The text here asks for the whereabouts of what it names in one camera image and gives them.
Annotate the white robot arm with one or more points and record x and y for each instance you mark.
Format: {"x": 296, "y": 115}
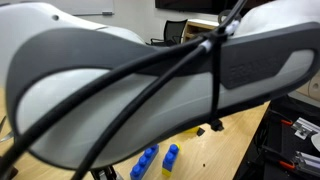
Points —
{"x": 81, "y": 95}

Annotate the green yellow toy block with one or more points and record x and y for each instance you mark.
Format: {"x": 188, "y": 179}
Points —
{"x": 192, "y": 130}

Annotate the black triangular toy piece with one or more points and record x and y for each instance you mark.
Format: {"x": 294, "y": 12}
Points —
{"x": 200, "y": 131}

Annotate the black office chair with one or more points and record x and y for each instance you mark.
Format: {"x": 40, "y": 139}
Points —
{"x": 172, "y": 34}

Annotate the blue yellow toy block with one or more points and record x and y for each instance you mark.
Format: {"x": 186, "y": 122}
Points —
{"x": 170, "y": 159}

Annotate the wooden sideboard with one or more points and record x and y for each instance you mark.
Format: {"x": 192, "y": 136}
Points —
{"x": 196, "y": 26}

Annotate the long blue toy block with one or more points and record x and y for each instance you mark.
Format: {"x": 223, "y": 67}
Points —
{"x": 143, "y": 163}

